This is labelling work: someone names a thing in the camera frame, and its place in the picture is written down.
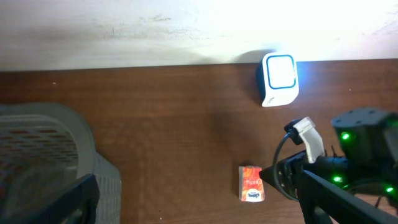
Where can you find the orange white packet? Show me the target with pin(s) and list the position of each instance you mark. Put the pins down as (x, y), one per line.
(251, 187)

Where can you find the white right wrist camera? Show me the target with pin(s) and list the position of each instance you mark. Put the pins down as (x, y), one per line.
(311, 138)

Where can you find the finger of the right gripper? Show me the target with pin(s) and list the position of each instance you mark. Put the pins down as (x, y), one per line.
(269, 176)

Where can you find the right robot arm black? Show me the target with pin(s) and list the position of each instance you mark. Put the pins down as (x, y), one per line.
(368, 139)

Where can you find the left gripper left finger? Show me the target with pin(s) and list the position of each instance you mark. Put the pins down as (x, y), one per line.
(75, 203)

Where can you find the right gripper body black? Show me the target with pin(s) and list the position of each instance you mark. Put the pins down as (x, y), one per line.
(296, 170)

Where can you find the white barcode scanner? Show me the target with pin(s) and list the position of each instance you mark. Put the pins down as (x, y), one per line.
(277, 79)

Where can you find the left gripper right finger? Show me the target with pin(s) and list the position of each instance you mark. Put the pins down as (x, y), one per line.
(323, 202)

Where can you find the grey plastic mesh basket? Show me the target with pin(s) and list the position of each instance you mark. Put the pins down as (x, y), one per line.
(44, 148)

